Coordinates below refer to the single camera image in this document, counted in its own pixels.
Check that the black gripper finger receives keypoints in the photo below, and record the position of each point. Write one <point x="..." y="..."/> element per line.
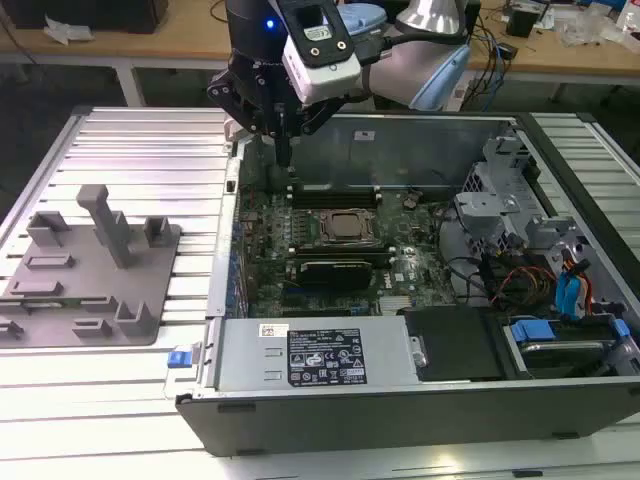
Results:
<point x="320" y="115"/>
<point x="222" y="87"/>

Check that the green RAM stick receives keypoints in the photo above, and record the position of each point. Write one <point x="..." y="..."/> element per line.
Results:
<point x="65" y="301"/>

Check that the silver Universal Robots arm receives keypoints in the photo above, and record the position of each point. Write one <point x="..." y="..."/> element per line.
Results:
<point x="400" y="70"/>

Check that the black RAM slot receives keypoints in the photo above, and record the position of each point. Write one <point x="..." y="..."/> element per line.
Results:
<point x="340" y="247"/>
<point x="345" y="189"/>
<point x="345" y="201"/>

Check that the installed RAM stick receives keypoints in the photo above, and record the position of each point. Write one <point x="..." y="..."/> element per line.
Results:
<point x="382" y="257"/>

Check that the grey case latch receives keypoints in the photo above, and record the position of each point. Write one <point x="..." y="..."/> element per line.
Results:
<point x="231" y="131"/>

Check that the wooden desk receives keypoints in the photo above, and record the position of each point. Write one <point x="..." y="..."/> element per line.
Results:
<point x="175" y="35"/>

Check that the round coin battery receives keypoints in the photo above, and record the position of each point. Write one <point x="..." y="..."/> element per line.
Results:
<point x="410" y="203"/>

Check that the large black box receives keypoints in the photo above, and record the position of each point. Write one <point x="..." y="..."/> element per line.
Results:
<point x="100" y="15"/>

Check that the black graphics card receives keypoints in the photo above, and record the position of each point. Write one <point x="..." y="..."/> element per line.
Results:
<point x="335" y="275"/>

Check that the crumpled white paper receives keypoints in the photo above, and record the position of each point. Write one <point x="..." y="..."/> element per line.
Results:
<point x="67" y="31"/>

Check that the green motherboard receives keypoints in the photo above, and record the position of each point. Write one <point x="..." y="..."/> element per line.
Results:
<point x="415" y="260"/>

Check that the small black device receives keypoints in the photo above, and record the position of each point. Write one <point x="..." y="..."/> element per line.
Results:
<point x="508" y="52"/>

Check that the silver drive cage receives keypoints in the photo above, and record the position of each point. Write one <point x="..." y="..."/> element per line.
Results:
<point x="500" y="200"/>

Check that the small silver heatsink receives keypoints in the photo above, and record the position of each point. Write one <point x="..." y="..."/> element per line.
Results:
<point x="397" y="305"/>

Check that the grey parts rack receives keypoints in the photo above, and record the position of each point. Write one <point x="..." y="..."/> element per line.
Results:
<point x="150" y="280"/>

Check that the black power adapter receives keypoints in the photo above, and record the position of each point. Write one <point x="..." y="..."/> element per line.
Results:
<point x="522" y="21"/>

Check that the silver power supply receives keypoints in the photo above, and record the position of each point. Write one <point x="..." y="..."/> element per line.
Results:
<point x="250" y="360"/>

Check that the black plastic shroud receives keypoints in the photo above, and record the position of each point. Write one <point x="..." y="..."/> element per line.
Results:
<point x="450" y="345"/>

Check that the blue case latch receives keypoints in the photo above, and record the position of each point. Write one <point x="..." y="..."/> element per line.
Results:
<point x="180" y="360"/>

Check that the clear plastic bag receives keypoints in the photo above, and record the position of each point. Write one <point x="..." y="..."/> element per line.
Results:
<point x="595" y="30"/>

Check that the hard disk in blue carrier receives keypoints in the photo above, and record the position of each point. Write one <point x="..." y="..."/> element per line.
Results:
<point x="530" y="332"/>

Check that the open black PC case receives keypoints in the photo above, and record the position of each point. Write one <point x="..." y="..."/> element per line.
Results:
<point x="400" y="425"/>

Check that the red and white box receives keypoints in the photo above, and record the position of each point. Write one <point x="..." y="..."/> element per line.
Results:
<point x="630" y="20"/>

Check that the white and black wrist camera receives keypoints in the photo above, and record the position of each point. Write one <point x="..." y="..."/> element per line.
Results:
<point x="325" y="65"/>

